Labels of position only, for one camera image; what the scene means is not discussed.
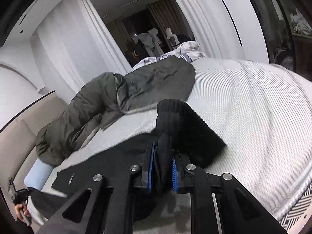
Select bed with white mattress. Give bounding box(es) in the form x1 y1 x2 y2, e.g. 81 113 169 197
24 57 312 232

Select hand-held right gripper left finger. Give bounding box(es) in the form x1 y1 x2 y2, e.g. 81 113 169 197
39 140 156 234

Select white chair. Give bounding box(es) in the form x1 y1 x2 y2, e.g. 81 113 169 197
166 27 178 48

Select beige padded headboard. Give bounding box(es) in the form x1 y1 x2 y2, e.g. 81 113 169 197
0 90 69 195

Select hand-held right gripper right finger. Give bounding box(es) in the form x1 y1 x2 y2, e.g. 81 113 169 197
171 151 288 234

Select person's left hand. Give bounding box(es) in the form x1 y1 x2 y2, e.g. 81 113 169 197
15 203 32 223

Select black sweater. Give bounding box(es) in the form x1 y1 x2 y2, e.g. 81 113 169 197
32 99 226 225

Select light blue pillow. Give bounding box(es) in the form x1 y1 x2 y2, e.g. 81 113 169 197
24 158 59 192

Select white sheer curtain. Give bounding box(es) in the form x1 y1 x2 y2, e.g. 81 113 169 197
161 0 244 64
36 0 132 95

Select white crumpled quilt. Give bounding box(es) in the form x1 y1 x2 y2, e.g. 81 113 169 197
132 41 205 72

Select dark grey duvet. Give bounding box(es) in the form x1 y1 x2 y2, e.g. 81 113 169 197
35 56 195 166

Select grey clothes on rack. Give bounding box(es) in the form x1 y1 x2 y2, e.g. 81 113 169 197
136 29 165 56

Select brown curtain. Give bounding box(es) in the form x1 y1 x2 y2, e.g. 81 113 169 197
147 0 186 37

